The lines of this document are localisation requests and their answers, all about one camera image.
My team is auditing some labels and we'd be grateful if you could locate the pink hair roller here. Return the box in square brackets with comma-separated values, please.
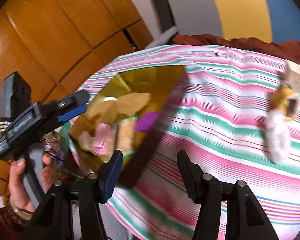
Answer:
[93, 123, 112, 155]

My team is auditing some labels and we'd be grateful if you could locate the green edged cracker packet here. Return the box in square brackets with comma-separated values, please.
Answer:
[115, 114, 137, 159]

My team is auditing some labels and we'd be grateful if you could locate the purple snack packet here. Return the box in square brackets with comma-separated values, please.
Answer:
[135, 112, 160, 132]

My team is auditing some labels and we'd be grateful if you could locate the clear plastic bottle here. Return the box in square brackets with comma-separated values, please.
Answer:
[265, 109, 290, 164]

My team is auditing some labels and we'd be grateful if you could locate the yellow smiley sock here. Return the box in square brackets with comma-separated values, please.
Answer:
[271, 83, 299, 121]

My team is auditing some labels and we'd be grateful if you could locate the tan sponge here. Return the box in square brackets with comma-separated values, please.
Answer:
[84, 100, 118, 126]

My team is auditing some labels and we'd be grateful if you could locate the cream cardboard box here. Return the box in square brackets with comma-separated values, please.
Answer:
[283, 60, 300, 94]

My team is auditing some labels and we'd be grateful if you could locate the person left hand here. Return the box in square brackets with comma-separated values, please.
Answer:
[8, 152, 55, 213]

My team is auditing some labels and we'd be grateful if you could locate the gold metal tin box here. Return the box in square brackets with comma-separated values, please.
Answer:
[69, 65, 185, 175]

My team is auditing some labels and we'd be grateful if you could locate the wooden wardrobe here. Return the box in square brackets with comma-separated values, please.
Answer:
[0, 0, 154, 196]

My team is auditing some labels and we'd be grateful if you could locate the white wrapped roll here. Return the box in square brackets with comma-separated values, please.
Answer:
[145, 26, 178, 49]

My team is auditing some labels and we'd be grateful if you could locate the striped pink green bedspread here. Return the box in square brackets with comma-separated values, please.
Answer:
[81, 45, 300, 239]

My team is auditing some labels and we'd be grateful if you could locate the black rolled mat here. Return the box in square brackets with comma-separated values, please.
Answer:
[152, 0, 174, 32]

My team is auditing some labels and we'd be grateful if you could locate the dark red blanket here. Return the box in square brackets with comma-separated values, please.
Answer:
[172, 34, 300, 64]

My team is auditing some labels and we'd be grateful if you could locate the grey yellow blue headboard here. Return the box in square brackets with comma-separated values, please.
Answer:
[168, 0, 300, 43]

